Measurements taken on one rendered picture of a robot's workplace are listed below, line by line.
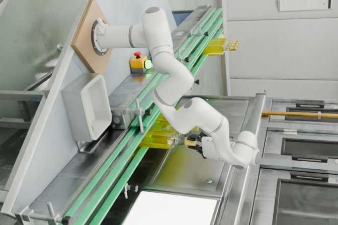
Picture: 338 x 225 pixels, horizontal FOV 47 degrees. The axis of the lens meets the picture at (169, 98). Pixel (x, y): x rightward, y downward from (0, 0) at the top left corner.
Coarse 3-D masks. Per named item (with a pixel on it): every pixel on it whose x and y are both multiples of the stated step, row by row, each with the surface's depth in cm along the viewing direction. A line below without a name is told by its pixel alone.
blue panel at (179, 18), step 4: (176, 16) 308; (180, 16) 306; (184, 16) 305; (176, 20) 297; (180, 20) 295; (176, 24) 286; (28, 100) 192; (32, 100) 191; (36, 100) 190; (40, 100) 190
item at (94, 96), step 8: (96, 80) 152; (104, 80) 158; (88, 88) 160; (96, 88) 160; (104, 88) 159; (88, 96) 160; (96, 96) 161; (104, 96) 161; (88, 104) 161; (96, 104) 163; (104, 104) 162; (88, 112) 161; (96, 112) 165; (104, 112) 164; (88, 120) 148; (96, 120) 165; (104, 120) 165; (96, 128) 159; (104, 128) 160; (96, 136) 154
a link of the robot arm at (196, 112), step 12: (156, 96) 138; (168, 108) 138; (180, 108) 136; (192, 108) 132; (204, 108) 132; (168, 120) 136; (180, 120) 134; (192, 120) 133; (204, 120) 133; (216, 120) 135; (180, 132) 136
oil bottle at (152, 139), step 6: (150, 132) 171; (156, 132) 171; (162, 132) 170; (168, 132) 170; (144, 138) 169; (150, 138) 168; (156, 138) 167; (162, 138) 166; (168, 138) 165; (174, 138) 166; (144, 144) 170; (150, 144) 169; (156, 144) 168; (162, 144) 167; (168, 144) 166; (174, 144) 166
